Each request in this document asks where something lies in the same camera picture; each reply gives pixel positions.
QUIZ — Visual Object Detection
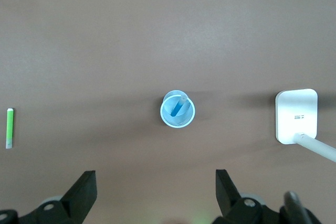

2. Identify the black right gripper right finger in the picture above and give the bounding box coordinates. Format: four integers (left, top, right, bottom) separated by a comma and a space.
212, 169, 282, 224

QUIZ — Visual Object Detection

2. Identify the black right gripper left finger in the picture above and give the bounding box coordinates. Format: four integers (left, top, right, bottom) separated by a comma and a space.
15, 170, 98, 224

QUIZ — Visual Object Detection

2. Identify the blue marker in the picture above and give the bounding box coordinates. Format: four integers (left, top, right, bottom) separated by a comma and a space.
171, 95, 188, 118

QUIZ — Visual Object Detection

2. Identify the green marker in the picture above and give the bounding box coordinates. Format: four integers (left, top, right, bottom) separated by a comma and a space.
5, 108, 15, 150

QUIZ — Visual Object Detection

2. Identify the light blue plastic cup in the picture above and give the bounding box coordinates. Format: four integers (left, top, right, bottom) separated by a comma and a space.
160, 89, 197, 129

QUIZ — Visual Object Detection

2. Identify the white lamp stand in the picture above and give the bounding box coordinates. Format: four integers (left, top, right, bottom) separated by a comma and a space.
275, 88, 336, 164

